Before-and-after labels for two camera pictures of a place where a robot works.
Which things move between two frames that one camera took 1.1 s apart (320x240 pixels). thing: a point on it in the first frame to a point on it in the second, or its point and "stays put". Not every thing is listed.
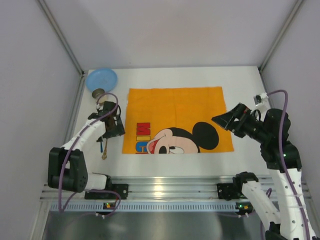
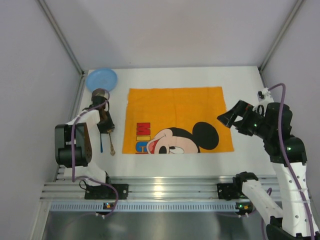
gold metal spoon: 104,156 to 112,151
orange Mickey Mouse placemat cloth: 175,120 stays put
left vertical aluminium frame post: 60,34 stays put
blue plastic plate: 105,79 stays put
